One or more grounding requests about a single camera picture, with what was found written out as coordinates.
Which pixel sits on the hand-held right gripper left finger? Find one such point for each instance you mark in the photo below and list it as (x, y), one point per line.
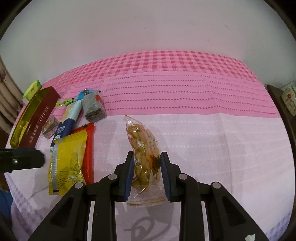
(129, 177)

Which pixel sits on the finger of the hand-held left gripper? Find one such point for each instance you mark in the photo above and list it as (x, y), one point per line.
(23, 160)

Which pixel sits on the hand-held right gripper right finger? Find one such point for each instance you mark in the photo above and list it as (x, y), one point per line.
(165, 177)

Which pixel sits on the clear peanut snack bag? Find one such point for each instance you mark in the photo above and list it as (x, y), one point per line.
(141, 143)

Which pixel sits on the small clear cake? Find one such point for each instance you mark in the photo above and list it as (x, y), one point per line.
(49, 127)

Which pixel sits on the yellow snack packet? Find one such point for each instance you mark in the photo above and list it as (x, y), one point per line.
(67, 160)

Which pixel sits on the red snack packet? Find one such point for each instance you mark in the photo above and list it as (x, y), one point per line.
(89, 157)

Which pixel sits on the dark red tin box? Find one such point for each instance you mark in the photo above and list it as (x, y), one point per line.
(44, 111)

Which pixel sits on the blue and white snack packet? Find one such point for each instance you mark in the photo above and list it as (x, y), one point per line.
(67, 122)

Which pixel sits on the green stick snack packet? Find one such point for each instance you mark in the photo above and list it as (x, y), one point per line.
(63, 102)

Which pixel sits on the grey snack bar packet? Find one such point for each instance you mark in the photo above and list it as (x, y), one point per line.
(92, 109)

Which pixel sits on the blue candy wrapper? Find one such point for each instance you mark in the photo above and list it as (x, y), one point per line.
(82, 94)

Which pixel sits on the person's blue clothing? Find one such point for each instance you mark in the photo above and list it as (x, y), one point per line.
(4, 204)

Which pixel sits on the green cardboard box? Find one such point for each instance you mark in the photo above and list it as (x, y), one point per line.
(32, 89)

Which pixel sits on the pink checked tablecloth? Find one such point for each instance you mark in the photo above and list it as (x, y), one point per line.
(185, 97)

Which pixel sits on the floral printed box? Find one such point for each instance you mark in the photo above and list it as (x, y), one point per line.
(289, 99)

